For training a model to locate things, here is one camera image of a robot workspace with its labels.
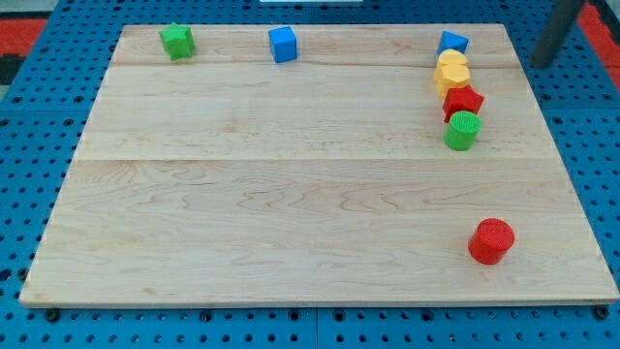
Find blue triangle block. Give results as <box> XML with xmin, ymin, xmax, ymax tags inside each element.
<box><xmin>437</xmin><ymin>31</ymin><xmax>469</xmax><ymax>54</ymax></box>

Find blue cube block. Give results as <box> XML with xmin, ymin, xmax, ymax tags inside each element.
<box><xmin>268</xmin><ymin>26</ymin><xmax>297</xmax><ymax>64</ymax></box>

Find wooden board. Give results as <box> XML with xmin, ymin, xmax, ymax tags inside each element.
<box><xmin>19</xmin><ymin>24</ymin><xmax>619</xmax><ymax>309</ymax></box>

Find green cylinder block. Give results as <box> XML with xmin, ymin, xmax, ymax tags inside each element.
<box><xmin>444</xmin><ymin>111</ymin><xmax>482</xmax><ymax>151</ymax></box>

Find yellow hexagon block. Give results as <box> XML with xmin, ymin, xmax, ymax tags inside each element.
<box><xmin>434</xmin><ymin>64</ymin><xmax>471</xmax><ymax>97</ymax></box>

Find red star block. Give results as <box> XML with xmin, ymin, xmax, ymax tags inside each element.
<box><xmin>443</xmin><ymin>85</ymin><xmax>484</xmax><ymax>123</ymax></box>

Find green star block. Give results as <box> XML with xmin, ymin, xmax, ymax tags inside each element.
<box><xmin>159</xmin><ymin>22</ymin><xmax>195</xmax><ymax>61</ymax></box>

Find red cylinder block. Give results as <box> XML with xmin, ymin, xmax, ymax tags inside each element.
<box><xmin>468</xmin><ymin>217</ymin><xmax>515</xmax><ymax>265</ymax></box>

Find dark cylindrical robot stick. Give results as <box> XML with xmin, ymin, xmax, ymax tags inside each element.
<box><xmin>529</xmin><ymin>0</ymin><xmax>585</xmax><ymax>69</ymax></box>

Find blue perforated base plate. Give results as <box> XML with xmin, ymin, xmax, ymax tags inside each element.
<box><xmin>1</xmin><ymin>1</ymin><xmax>619</xmax><ymax>348</ymax></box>

